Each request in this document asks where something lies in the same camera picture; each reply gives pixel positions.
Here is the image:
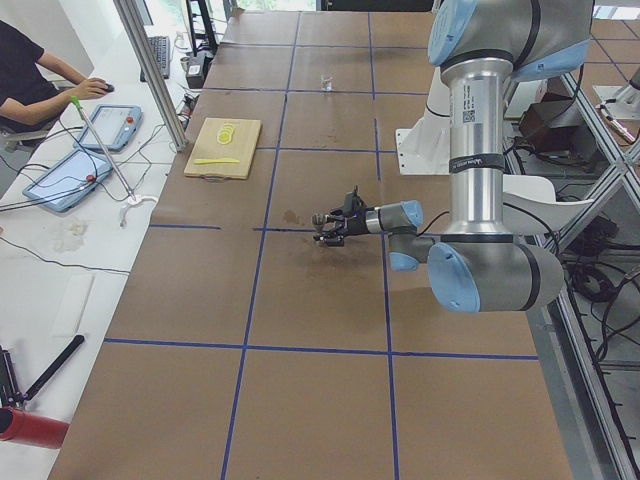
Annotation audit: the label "wooden cutting board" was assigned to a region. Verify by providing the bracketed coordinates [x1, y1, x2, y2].
[184, 117, 262, 180]

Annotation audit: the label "seated person black shirt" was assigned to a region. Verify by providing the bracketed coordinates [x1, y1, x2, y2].
[1, 22, 108, 134]

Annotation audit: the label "aluminium frame post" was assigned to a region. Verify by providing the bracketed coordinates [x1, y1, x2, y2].
[113, 0, 188, 152]

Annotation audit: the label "steel double jigger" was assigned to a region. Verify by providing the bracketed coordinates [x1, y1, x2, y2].
[312, 213, 327, 241]

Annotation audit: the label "brown box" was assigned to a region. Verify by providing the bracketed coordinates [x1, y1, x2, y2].
[519, 100, 598, 159]

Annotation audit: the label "black keyboard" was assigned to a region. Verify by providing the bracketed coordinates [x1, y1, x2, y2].
[147, 36, 171, 79]

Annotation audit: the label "clear glass cup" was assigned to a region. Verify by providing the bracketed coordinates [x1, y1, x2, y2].
[321, 75, 333, 92]

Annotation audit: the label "red bottle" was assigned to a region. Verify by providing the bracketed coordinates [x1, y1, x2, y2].
[1, 407, 69, 449]

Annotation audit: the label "far teach pendant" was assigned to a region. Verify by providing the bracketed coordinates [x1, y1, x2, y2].
[88, 105, 143, 153]

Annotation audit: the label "black tool with handle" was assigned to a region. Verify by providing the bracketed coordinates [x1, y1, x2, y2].
[1, 335, 85, 409]

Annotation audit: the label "yellow plastic knife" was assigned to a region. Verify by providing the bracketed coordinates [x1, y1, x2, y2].
[193, 157, 240, 165]

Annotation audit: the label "teach pendant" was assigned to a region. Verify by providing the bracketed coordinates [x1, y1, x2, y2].
[88, 105, 143, 153]
[22, 149, 112, 213]

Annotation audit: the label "near teach pendant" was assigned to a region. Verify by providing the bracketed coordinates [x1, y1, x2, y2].
[22, 149, 112, 213]

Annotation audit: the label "lemon slices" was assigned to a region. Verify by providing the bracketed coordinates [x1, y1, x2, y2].
[216, 122, 237, 145]

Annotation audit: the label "metal rod green tip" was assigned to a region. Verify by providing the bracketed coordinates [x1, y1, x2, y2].
[71, 95, 138, 205]

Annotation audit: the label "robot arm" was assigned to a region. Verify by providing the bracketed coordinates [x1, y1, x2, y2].
[313, 1, 593, 313]

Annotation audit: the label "crumpled white tissue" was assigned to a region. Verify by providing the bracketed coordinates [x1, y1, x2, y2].
[52, 218, 89, 253]

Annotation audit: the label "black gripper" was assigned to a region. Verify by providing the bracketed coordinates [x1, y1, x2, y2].
[313, 186, 368, 247]

